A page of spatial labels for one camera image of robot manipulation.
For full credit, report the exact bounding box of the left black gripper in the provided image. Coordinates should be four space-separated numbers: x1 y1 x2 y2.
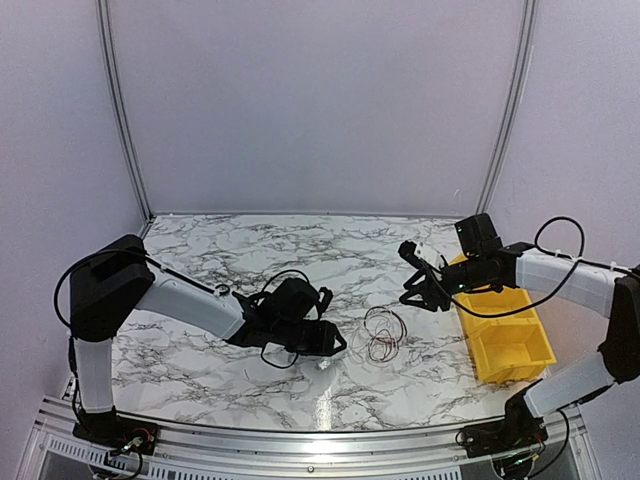
273 319 347 357

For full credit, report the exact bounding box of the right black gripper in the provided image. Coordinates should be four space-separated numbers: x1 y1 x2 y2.
399 255 486 312

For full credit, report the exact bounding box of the red thin cable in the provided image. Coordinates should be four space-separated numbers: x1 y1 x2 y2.
363 305 410 365

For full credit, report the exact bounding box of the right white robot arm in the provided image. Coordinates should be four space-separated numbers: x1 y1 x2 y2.
398 213 639 448

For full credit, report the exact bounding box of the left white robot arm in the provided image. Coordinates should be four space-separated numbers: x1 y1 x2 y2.
53 234 347 445

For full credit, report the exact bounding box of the yellow three-compartment bin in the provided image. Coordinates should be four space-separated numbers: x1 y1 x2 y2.
447 254 557 385

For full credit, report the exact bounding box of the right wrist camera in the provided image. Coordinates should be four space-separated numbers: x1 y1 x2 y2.
398 241 447 270

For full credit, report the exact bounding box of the left arm black hose cable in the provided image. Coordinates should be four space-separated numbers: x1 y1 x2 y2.
254 269 311 370

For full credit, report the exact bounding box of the arm black hose cable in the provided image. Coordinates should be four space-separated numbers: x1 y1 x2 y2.
254 269 311 370
424 215 640 319

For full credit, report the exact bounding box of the right arm black hose cable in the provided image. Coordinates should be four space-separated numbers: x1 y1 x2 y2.
424 215 640 319

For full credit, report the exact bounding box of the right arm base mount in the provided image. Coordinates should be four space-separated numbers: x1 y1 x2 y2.
455 387 548 458

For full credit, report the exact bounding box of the right aluminium frame post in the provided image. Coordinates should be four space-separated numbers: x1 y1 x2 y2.
475 0 539 214

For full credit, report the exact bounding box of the aluminium frame post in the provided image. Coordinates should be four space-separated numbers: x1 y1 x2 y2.
475 0 539 214
95 0 154 224

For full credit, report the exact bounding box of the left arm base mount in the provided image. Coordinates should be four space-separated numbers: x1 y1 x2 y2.
73 407 159 455

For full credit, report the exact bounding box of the front aluminium rail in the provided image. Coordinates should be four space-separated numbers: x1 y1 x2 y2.
16 397 604 479

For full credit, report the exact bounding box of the left aluminium frame post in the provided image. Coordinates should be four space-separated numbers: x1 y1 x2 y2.
95 0 154 224

